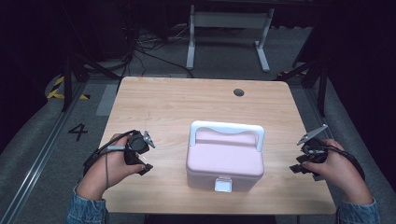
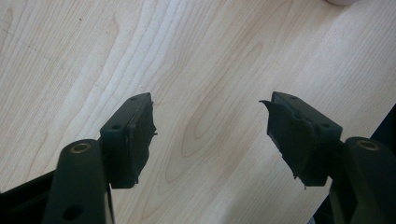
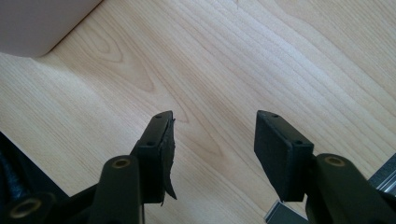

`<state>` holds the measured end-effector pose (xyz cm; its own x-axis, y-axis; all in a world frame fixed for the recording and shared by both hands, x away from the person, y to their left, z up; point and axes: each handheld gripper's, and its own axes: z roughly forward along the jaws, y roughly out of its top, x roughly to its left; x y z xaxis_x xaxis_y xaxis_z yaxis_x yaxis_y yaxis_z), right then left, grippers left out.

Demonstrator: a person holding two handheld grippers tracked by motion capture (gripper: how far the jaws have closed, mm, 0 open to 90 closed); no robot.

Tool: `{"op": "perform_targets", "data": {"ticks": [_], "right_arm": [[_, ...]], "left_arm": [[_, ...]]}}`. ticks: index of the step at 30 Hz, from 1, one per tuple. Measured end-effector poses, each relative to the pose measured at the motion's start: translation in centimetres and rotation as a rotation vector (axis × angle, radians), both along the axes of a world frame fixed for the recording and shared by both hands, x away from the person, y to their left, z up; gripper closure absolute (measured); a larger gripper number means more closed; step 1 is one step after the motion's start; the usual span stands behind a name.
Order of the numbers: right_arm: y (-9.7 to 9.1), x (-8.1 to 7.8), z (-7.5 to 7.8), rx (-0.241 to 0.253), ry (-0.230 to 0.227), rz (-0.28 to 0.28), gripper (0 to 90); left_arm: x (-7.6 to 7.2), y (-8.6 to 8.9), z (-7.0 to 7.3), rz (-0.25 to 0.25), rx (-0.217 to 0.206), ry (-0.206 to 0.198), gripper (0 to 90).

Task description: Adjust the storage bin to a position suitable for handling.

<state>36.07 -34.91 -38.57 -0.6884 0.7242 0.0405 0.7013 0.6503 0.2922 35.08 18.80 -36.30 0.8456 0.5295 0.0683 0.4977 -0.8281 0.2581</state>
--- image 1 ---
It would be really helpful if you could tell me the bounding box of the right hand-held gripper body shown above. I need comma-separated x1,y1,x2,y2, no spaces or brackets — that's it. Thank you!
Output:
295,123,329,164

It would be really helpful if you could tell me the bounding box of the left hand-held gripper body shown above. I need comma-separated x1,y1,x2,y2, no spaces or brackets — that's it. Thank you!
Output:
123,130,156,166

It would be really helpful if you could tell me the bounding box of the pink storage box white handle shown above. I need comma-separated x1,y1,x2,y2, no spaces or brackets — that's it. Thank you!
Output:
185,120,266,193

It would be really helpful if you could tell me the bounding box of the person's right hand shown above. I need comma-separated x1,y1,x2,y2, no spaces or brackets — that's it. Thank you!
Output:
303,138,374,205

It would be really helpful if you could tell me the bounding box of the person's left hand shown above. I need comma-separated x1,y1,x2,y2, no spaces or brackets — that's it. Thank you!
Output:
76,133,146,201

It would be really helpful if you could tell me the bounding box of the black metal stand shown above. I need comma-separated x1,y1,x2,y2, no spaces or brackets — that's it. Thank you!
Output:
276,52,332,119
60,46,121,113

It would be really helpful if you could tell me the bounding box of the grey left gripper cable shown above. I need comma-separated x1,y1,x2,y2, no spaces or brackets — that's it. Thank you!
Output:
105,145,126,189

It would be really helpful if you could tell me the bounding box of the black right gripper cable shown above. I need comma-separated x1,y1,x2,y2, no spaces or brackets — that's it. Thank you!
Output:
323,145,366,182

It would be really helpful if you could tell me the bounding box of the metal floor rail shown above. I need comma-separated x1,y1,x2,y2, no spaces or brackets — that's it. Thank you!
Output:
0,83,89,224
302,87,396,200

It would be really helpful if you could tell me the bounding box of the bundle of black floor cables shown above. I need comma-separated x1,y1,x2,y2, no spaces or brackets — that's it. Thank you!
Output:
123,22,194,79

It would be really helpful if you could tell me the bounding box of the white metal desk frame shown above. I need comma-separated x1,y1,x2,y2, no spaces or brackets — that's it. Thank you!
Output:
185,4,276,74

